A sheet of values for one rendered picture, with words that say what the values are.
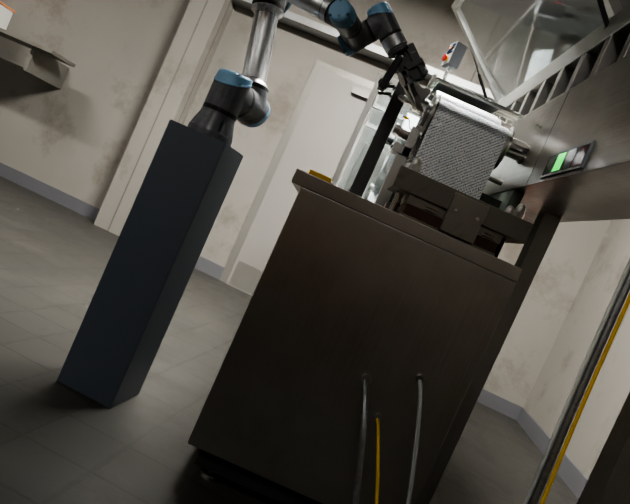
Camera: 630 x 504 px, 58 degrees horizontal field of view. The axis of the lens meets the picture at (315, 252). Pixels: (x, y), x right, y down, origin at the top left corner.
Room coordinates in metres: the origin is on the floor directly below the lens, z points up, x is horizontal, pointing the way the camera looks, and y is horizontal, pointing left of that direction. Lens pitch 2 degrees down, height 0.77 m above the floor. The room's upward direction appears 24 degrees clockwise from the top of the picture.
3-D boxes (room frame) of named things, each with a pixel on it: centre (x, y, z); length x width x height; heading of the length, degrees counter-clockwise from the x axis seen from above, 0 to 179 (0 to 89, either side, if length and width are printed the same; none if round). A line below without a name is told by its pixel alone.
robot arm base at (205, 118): (1.86, 0.47, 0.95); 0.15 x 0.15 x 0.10
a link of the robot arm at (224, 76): (1.87, 0.46, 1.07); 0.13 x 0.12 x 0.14; 158
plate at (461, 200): (1.57, -0.33, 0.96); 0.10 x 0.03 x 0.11; 90
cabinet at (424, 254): (2.78, -0.21, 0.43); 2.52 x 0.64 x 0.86; 0
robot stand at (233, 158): (1.86, 0.47, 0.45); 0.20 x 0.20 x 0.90; 82
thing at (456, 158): (1.78, -0.28, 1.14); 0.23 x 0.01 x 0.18; 90
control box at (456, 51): (2.39, -0.19, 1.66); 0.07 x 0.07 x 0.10; 16
